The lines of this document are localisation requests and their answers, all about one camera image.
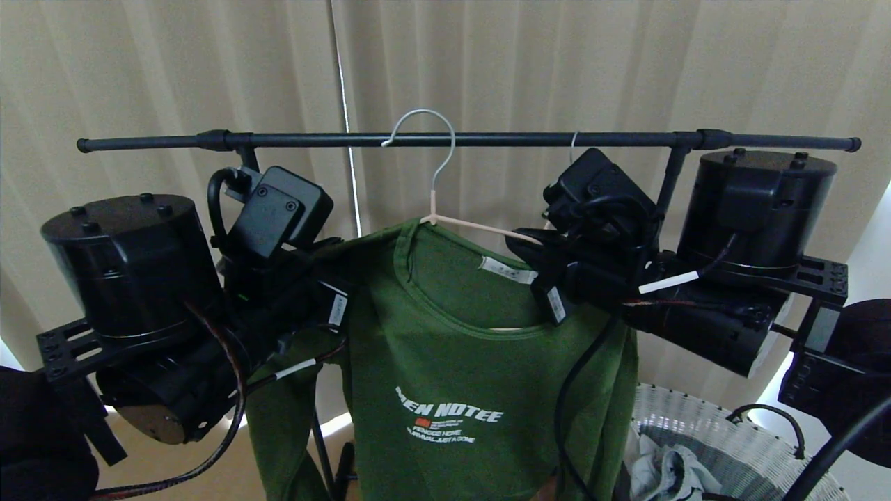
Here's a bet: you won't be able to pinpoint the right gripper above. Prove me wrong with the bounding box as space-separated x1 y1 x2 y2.
531 240 794 378

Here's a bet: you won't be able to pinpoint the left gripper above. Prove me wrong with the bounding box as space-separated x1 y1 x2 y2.
96 240 350 446

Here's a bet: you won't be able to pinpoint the pale grey shorts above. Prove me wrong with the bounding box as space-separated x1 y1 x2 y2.
622 426 726 501

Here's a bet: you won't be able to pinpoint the green long-sleeved shirt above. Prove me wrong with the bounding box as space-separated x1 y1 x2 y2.
245 219 639 501

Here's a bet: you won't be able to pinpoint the white laundry basket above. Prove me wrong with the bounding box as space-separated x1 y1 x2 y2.
626 383 851 501

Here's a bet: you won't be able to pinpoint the black clothes rack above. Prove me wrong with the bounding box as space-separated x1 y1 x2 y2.
77 129 862 501

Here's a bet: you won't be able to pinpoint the beige curtain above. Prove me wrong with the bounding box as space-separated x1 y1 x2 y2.
0 0 891 446

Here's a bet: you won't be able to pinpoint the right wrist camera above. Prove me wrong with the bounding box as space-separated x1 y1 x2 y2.
542 148 660 251

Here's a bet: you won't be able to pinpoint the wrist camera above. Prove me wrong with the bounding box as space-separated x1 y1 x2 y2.
542 148 660 251
224 166 335 269

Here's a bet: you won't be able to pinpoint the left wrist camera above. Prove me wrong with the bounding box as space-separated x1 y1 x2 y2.
224 166 335 269

